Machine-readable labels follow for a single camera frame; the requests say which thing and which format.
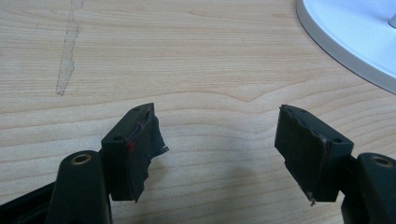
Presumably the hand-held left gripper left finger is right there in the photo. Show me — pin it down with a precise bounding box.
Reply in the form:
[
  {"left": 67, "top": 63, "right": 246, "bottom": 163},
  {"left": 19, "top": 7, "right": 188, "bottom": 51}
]
[{"left": 45, "top": 102, "right": 170, "bottom": 224}]

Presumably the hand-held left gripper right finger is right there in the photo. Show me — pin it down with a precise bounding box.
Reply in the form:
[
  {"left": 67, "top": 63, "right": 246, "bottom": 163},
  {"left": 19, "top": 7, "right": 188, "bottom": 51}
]
[{"left": 274, "top": 104, "right": 396, "bottom": 224}]

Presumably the white round stand base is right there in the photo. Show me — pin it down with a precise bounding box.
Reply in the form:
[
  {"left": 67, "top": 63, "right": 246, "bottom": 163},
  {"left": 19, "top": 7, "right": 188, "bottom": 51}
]
[{"left": 295, "top": 0, "right": 396, "bottom": 94}]

